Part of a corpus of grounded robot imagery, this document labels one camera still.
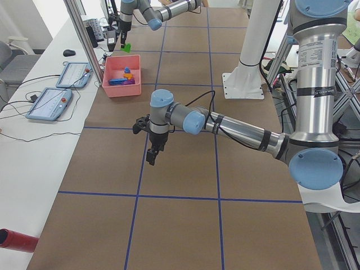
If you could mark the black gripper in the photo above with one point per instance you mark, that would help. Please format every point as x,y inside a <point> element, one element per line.
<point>157,137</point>
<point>124,28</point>

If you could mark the green block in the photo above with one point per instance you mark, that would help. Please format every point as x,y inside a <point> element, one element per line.
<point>126,48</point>

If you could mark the orange block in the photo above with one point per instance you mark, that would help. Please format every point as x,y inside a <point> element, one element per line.
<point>128,76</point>

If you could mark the purple block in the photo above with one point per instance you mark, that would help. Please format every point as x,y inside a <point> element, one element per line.
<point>129,81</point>

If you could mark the long blue block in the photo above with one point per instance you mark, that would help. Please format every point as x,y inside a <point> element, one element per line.
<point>119,81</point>

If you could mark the pink plastic box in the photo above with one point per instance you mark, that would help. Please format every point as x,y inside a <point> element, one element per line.
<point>114,69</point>

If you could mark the black keyboard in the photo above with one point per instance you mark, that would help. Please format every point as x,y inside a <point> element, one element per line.
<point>94,31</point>

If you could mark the black computer mouse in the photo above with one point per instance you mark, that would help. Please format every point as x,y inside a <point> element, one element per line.
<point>69,52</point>

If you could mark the upper teach pendant tablet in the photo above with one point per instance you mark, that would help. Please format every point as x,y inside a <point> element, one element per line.
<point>74,75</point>

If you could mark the teach pendant tablet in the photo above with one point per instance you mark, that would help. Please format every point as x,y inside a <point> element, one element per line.
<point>74,75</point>
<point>51,103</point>

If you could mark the lower teach pendant tablet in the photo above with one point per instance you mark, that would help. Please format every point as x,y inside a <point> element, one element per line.
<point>51,103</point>

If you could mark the red cylinder bottle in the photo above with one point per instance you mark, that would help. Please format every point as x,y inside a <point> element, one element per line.
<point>18,241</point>

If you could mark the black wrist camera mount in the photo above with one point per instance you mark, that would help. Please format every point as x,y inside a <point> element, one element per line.
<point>141,124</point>

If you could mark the aluminium frame post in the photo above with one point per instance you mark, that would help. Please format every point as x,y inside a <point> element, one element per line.
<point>74,13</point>

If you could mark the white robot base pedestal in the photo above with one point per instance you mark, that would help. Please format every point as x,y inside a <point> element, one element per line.
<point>244,82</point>

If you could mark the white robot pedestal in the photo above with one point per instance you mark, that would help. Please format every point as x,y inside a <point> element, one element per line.
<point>326,201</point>

